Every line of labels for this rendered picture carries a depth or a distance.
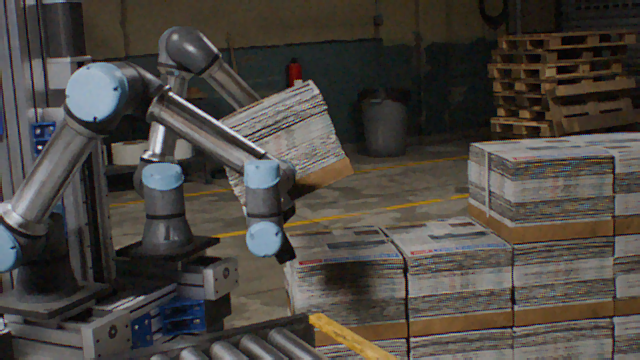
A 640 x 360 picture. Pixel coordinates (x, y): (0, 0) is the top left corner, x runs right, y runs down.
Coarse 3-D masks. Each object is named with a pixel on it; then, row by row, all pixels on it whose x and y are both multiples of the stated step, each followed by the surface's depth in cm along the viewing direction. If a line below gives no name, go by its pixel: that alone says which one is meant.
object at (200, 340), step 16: (272, 320) 176; (288, 320) 176; (304, 320) 175; (208, 336) 168; (224, 336) 168; (240, 336) 168; (304, 336) 176; (128, 352) 162; (144, 352) 161; (160, 352) 161; (176, 352) 162; (208, 352) 166
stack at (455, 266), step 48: (336, 240) 230; (384, 240) 229; (432, 240) 225; (480, 240) 222; (576, 240) 218; (624, 240) 220; (288, 288) 235; (336, 288) 210; (384, 288) 212; (432, 288) 215; (480, 288) 216; (528, 288) 218; (576, 288) 220; (624, 288) 222; (432, 336) 217; (480, 336) 218; (528, 336) 220; (576, 336) 222; (624, 336) 225
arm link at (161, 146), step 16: (160, 48) 246; (160, 64) 244; (176, 64) 242; (176, 80) 244; (160, 128) 245; (160, 144) 245; (176, 144) 250; (144, 160) 245; (160, 160) 244; (176, 160) 249
